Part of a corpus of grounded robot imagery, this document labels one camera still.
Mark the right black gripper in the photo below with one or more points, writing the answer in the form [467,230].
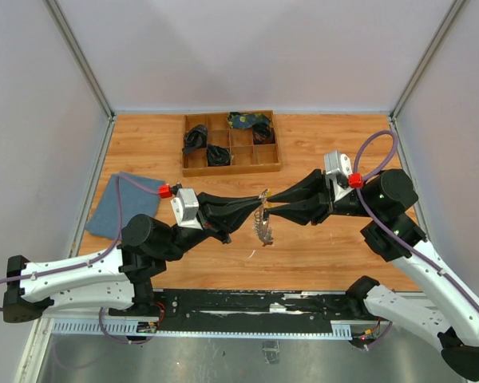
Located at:
[314,186]

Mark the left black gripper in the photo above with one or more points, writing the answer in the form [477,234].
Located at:
[221,216]

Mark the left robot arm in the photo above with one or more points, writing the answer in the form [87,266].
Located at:
[119,278]

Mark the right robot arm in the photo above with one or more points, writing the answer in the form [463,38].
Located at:
[452,326]

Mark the dark rolled tie centre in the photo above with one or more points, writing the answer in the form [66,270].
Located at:
[218,156]

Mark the dark rolled tie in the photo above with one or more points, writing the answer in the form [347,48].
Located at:
[218,156]
[195,138]
[263,134]

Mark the wooden compartment tray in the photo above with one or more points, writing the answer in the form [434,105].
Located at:
[246,156]

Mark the dark rolled tie left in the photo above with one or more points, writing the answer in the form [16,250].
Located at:
[195,138]

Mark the dark rolled tie right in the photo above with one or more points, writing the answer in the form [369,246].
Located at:
[263,134]

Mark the blue yellow patterned tie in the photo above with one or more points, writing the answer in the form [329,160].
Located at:
[244,121]

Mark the blue folded cloth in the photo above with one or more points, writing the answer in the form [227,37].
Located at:
[125,196]

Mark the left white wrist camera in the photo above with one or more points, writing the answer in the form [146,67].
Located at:
[184,203]

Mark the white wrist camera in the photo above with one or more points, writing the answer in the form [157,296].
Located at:
[184,203]
[338,169]

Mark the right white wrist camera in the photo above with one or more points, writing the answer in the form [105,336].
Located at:
[338,169]

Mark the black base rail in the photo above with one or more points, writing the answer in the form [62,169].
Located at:
[180,302]

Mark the grey slotted cable duct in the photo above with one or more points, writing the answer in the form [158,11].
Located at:
[262,326]

